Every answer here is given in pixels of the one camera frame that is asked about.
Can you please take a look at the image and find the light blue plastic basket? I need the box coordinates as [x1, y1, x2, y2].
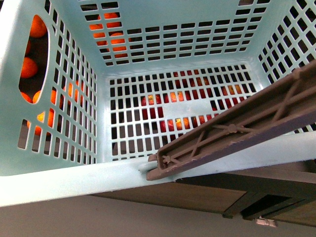
[0, 0, 316, 207]

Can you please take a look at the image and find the brown basket handle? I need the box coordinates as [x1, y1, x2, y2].
[146, 62, 316, 181]

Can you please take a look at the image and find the black wooden display stand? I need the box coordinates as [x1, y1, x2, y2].
[100, 160, 316, 227]

